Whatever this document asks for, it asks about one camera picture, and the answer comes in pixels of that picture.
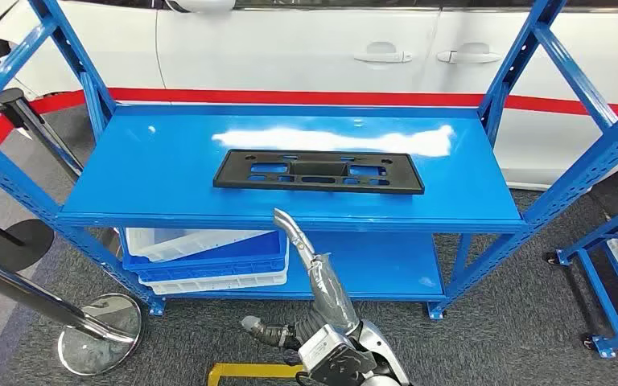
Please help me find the blue metal shelf rack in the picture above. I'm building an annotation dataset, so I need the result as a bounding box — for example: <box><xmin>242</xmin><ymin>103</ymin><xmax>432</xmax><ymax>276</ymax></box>
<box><xmin>0</xmin><ymin>0</ymin><xmax>618</xmax><ymax>322</ymax></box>

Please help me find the blue wheeled rack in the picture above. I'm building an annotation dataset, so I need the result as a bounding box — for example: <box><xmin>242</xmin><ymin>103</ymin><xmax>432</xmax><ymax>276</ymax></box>
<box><xmin>546</xmin><ymin>194</ymin><xmax>618</xmax><ymax>359</ymax></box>

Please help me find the black base stanchion post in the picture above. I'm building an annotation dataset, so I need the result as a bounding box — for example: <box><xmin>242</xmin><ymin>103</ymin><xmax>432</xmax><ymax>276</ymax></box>
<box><xmin>0</xmin><ymin>207</ymin><xmax>56</xmax><ymax>273</ymax></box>

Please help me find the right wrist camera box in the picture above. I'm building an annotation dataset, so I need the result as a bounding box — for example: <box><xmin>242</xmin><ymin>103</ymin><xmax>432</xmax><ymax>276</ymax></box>
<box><xmin>297</xmin><ymin>325</ymin><xmax>378</xmax><ymax>386</ymax></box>

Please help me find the black plastic plate bracket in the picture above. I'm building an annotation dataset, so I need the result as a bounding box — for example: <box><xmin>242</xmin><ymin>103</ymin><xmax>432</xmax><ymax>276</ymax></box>
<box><xmin>212</xmin><ymin>149</ymin><xmax>426</xmax><ymax>195</ymax></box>

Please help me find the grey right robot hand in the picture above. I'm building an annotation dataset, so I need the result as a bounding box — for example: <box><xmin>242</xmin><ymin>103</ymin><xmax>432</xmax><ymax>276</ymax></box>
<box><xmin>241</xmin><ymin>207</ymin><xmax>364</xmax><ymax>350</ymax></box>

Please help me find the white car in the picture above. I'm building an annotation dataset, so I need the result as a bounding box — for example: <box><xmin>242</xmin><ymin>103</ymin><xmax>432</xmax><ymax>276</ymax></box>
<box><xmin>0</xmin><ymin>0</ymin><xmax>618</xmax><ymax>191</ymax></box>

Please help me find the blue plastic bin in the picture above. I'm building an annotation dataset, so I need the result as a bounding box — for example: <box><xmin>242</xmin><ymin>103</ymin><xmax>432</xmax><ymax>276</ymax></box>
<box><xmin>119</xmin><ymin>230</ymin><xmax>289</xmax><ymax>283</ymax></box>

